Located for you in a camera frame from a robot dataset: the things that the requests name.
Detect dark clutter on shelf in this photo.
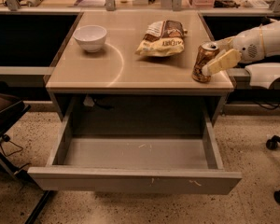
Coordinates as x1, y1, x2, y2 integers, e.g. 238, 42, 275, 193
214, 0, 269, 8

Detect white tag under desk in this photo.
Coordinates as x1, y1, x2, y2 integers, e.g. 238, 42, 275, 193
83, 95, 94, 107

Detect white ceramic bowl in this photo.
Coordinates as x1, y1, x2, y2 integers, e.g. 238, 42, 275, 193
73, 25, 107, 52

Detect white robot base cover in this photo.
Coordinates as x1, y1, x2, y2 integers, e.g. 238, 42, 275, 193
245, 63, 280, 89

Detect yellow brown chip bag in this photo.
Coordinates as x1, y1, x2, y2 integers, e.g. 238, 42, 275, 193
135, 21, 185, 57

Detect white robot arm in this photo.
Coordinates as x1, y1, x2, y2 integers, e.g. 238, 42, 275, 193
202, 21, 280, 76

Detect dark office chair left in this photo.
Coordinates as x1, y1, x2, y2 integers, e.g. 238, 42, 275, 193
0, 80, 55, 224

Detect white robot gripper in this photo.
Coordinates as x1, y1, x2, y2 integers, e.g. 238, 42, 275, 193
202, 27, 264, 76

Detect grey cabinet with beige top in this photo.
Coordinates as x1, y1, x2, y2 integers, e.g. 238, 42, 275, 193
46, 9, 233, 117

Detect black chair caster base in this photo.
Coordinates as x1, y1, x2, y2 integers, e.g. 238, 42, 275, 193
265, 134, 280, 204

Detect orange soda can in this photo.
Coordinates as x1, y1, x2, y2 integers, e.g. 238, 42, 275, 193
192, 42, 219, 83

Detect open grey top drawer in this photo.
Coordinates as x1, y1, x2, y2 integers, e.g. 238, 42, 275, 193
28, 96, 242, 195

